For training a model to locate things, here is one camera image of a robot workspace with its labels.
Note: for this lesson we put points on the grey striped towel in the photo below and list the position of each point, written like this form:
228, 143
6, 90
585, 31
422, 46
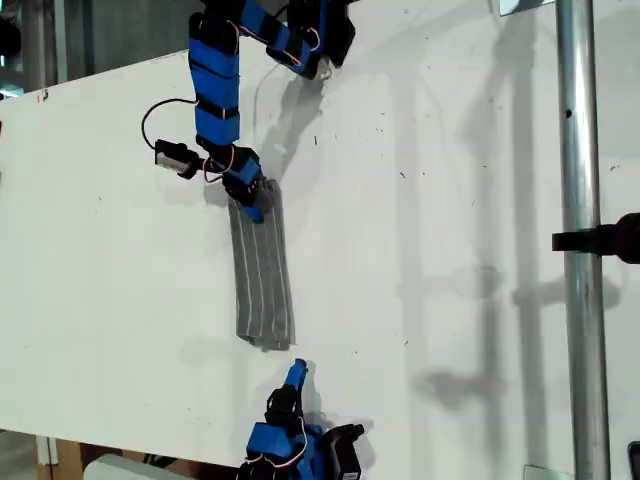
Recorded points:
262, 280

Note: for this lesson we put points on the wooden table leg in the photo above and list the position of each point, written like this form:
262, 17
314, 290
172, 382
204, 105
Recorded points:
67, 460

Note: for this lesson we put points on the small dark table clip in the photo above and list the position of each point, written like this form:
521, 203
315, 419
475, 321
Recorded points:
42, 95

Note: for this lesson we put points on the grey metal upright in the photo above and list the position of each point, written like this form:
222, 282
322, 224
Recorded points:
60, 40

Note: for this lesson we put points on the dark round object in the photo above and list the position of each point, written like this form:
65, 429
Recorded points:
9, 36

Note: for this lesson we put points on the black clamp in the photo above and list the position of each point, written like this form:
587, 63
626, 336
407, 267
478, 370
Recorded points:
600, 240

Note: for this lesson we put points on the dark flat object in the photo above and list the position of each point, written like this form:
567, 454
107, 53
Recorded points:
635, 462

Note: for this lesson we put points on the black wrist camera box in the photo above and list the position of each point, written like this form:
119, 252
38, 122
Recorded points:
172, 160
345, 450

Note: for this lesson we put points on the white bracket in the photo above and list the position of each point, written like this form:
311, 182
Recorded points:
46, 450

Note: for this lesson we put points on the steel post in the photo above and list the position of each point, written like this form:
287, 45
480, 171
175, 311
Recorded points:
580, 150

